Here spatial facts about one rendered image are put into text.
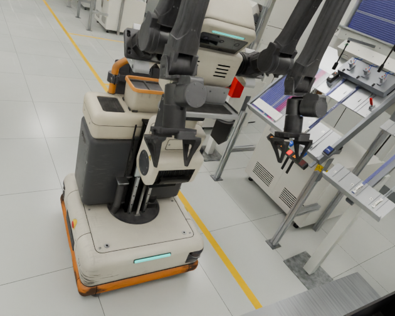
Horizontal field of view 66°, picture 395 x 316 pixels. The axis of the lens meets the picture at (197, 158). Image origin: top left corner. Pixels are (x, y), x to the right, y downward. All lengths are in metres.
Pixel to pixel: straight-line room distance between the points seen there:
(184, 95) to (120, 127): 0.73
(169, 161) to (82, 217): 0.61
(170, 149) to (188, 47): 0.54
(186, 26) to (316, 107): 0.45
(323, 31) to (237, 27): 0.24
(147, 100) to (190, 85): 0.73
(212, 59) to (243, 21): 0.15
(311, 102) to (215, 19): 0.37
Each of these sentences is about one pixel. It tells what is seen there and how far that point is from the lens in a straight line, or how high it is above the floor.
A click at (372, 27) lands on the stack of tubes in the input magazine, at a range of 2.36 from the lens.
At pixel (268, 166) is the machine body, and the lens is 2.58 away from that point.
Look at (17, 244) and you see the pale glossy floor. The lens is 1.87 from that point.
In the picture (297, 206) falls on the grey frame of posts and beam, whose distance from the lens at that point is 2.07.
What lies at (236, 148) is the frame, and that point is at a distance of 2.51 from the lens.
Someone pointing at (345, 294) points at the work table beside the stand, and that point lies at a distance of 1.03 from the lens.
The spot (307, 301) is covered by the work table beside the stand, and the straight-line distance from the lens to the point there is 0.93.
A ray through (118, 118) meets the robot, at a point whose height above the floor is 0.80.
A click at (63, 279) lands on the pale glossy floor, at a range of 1.73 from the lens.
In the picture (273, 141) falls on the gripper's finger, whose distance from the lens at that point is 1.02.
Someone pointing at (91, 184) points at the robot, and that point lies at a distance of 1.53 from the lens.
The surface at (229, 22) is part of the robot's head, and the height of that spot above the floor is 1.32.
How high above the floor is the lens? 1.43
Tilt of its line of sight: 31 degrees down
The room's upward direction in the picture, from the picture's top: 20 degrees clockwise
